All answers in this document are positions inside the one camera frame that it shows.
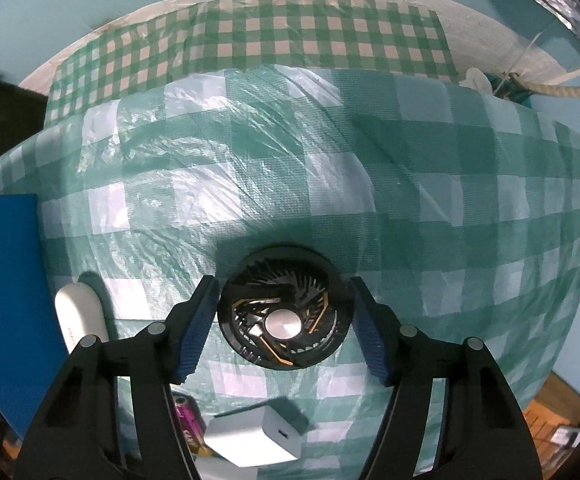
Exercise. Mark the white charger block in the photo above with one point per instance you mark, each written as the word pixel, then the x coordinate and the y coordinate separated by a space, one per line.
pixel 255 435

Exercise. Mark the pink battery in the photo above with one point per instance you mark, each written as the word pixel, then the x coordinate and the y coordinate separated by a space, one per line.
pixel 189 420

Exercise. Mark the small-check green tablecloth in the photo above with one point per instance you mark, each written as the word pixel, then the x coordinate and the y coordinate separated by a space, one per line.
pixel 270 35

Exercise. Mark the white earbuds case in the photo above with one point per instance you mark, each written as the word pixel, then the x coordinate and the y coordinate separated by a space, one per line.
pixel 77 317

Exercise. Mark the large-check green plastic tablecloth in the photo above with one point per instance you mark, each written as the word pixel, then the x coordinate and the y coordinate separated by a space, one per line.
pixel 320 185

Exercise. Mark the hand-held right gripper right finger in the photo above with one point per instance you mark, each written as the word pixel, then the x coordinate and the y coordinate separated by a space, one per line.
pixel 370 335

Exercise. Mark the white plastic piece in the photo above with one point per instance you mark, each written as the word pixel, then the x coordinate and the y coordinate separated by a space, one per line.
pixel 477 80

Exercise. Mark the wooden board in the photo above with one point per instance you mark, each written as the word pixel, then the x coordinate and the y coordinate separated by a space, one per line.
pixel 560 410

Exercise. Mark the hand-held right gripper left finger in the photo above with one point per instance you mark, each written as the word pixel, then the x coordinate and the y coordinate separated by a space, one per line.
pixel 197 330

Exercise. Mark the round black cooling fan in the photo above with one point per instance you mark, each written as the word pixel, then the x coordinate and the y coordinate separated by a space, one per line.
pixel 280 320

